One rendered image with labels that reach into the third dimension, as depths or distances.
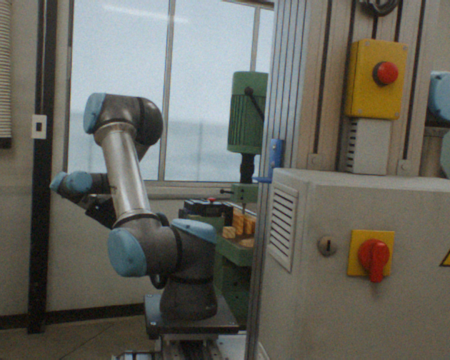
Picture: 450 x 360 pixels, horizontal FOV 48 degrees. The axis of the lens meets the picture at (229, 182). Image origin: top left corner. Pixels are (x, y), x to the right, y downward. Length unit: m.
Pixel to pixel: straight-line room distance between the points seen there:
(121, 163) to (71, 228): 1.90
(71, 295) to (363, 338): 2.65
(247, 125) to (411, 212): 1.20
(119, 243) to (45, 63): 1.95
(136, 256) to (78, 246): 2.06
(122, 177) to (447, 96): 0.80
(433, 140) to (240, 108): 0.86
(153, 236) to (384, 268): 0.60
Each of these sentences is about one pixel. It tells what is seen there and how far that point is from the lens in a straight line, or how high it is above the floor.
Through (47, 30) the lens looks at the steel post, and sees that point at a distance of 3.04.
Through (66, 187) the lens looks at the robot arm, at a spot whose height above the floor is 1.05.
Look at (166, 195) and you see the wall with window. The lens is 3.29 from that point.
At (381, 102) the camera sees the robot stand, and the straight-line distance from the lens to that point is 0.93.
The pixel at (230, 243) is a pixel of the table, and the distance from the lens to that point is 1.73.
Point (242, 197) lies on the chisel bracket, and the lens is 1.96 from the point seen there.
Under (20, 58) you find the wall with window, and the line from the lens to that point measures 3.09.
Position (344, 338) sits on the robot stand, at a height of 1.00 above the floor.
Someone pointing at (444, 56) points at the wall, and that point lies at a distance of 4.48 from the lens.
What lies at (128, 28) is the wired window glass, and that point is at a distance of 3.29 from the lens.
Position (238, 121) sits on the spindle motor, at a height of 1.32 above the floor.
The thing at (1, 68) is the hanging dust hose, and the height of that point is 1.49.
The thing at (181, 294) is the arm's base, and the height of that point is 0.88.
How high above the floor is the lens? 1.30
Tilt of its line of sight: 6 degrees down
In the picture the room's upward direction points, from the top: 5 degrees clockwise
